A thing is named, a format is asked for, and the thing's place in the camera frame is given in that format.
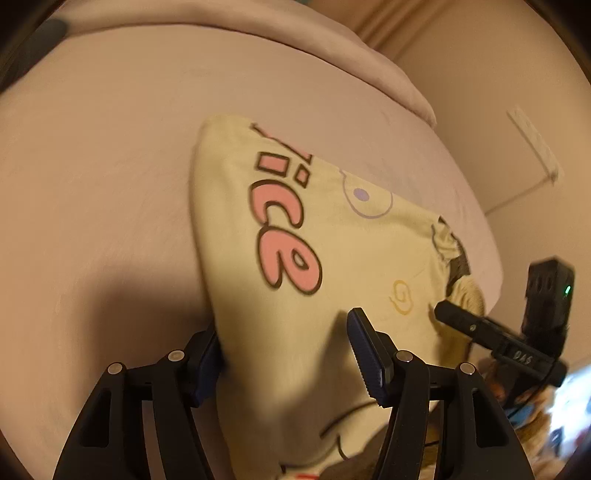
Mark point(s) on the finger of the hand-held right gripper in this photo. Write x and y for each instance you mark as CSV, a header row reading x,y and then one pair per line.
x,y
466,325

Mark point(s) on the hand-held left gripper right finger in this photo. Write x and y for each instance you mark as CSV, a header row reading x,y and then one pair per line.
x,y
364,360

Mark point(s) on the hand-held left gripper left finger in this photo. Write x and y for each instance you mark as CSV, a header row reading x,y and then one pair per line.
x,y
207,369

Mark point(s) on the yellow printed pants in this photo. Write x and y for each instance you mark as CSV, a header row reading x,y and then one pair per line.
x,y
286,323

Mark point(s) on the white power strip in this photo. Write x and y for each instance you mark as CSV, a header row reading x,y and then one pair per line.
x,y
535,143

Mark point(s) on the bed with pink sheet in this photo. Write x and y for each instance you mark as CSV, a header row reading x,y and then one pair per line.
x,y
92,207

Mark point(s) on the beige curtain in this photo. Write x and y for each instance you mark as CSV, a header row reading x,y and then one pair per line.
x,y
392,23

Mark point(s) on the pink blanket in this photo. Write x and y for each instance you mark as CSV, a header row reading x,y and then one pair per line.
x,y
231,32

